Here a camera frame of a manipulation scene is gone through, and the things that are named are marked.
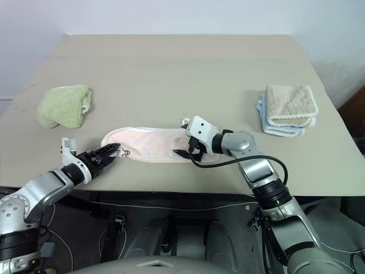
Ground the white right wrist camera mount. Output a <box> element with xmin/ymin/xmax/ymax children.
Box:
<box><xmin>185</xmin><ymin>115</ymin><xmax>220</xmax><ymax>150</ymax></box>

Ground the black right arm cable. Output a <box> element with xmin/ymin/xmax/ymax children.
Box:
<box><xmin>189</xmin><ymin>152</ymin><xmax>289</xmax><ymax>191</ymax></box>

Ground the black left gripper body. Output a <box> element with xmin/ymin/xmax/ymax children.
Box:
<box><xmin>75</xmin><ymin>149</ymin><xmax>108</xmax><ymax>179</ymax></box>

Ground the beige folded towel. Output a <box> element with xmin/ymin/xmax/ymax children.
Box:
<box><xmin>265</xmin><ymin>83</ymin><xmax>319</xmax><ymax>128</ymax></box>

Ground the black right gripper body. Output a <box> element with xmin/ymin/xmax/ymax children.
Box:
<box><xmin>180</xmin><ymin>118</ymin><xmax>209</xmax><ymax>161</ymax></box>

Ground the small grey box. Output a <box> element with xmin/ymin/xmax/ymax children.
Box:
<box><xmin>39</xmin><ymin>241</ymin><xmax>57</xmax><ymax>257</ymax></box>

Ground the light blue folded towel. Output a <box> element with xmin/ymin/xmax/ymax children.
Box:
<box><xmin>255</xmin><ymin>92</ymin><xmax>306</xmax><ymax>138</ymax></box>

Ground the tangled white floor cable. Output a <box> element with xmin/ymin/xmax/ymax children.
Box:
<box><xmin>42</xmin><ymin>227</ymin><xmax>72</xmax><ymax>269</ymax></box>

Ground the black table clamp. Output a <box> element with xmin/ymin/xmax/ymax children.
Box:
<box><xmin>249</xmin><ymin>216</ymin><xmax>262</xmax><ymax>234</ymax></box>
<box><xmin>113</xmin><ymin>215</ymin><xmax>127</xmax><ymax>232</ymax></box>

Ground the green folded towel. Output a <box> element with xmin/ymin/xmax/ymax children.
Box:
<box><xmin>36</xmin><ymin>83</ymin><xmax>93</xmax><ymax>130</ymax></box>

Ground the dark cabinet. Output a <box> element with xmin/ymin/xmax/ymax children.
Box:
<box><xmin>337</xmin><ymin>84</ymin><xmax>365</xmax><ymax>157</ymax></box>

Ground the grey robot chest cover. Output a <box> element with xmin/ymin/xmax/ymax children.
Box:
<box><xmin>67</xmin><ymin>252</ymin><xmax>289</xmax><ymax>274</ymax></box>

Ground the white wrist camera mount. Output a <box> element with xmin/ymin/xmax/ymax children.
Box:
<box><xmin>185</xmin><ymin>115</ymin><xmax>220</xmax><ymax>150</ymax></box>
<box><xmin>60</xmin><ymin>137</ymin><xmax>95</xmax><ymax>184</ymax></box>

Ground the dark grey rounded leg cover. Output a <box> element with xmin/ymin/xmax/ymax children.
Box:
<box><xmin>204</xmin><ymin>219</ymin><xmax>255</xmax><ymax>261</ymax></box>
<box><xmin>123</xmin><ymin>216</ymin><xmax>175</xmax><ymax>261</ymax></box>

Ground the pale pink towel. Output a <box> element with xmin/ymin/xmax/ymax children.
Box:
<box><xmin>100</xmin><ymin>126</ymin><xmax>221</xmax><ymax>165</ymax></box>

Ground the long white cable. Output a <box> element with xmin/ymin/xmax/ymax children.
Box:
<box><xmin>87</xmin><ymin>199</ymin><xmax>258</xmax><ymax>214</ymax></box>

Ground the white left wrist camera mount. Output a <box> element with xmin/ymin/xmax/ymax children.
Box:
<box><xmin>60</xmin><ymin>137</ymin><xmax>95</xmax><ymax>184</ymax></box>

